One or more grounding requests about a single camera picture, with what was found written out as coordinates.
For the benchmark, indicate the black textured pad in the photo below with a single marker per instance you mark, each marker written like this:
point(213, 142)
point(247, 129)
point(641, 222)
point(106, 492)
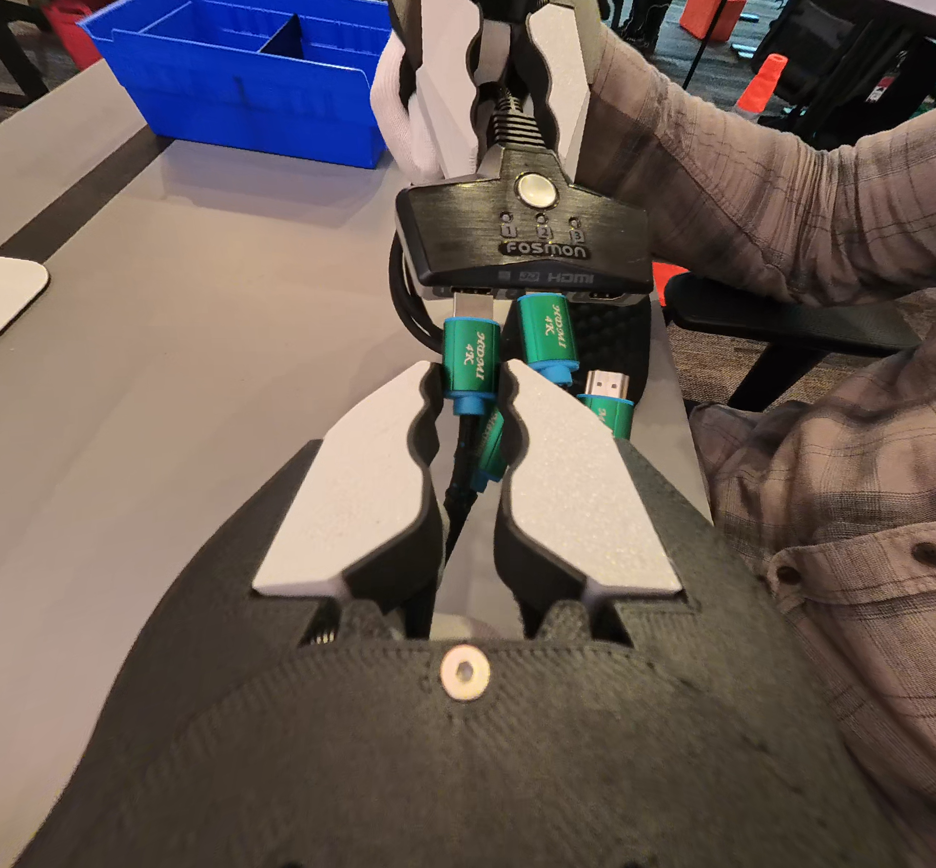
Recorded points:
point(614, 341)

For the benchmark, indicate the black hdmi switch box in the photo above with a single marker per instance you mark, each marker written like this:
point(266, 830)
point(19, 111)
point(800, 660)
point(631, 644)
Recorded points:
point(453, 239)

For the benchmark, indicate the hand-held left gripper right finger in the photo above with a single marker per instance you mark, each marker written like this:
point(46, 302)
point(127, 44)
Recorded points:
point(585, 510)

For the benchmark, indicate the white tablet stand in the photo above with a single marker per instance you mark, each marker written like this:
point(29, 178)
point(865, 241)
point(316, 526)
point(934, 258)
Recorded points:
point(18, 290)

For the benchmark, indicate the orange traffic cone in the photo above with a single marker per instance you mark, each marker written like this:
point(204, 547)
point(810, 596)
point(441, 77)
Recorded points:
point(669, 283)
point(762, 89)

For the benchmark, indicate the red fabric bin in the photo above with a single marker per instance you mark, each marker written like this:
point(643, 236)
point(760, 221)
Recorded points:
point(73, 27)

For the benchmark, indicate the person's right forearm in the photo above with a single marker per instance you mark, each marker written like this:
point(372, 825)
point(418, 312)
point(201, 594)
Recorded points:
point(731, 173)

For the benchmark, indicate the black office chair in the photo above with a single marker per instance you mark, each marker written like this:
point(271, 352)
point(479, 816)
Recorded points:
point(790, 320)

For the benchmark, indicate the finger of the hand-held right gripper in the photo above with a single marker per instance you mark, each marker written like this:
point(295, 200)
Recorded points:
point(567, 78)
point(446, 78)

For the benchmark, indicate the blue plastic bin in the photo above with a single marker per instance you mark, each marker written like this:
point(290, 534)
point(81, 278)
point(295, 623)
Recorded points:
point(256, 108)

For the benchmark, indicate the black bin divider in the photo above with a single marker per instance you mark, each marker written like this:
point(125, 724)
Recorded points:
point(281, 38)

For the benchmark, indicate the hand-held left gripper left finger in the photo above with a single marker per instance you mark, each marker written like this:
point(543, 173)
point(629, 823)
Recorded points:
point(344, 510)

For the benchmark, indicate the orange fabric bin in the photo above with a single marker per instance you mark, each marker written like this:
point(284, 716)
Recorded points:
point(713, 9)

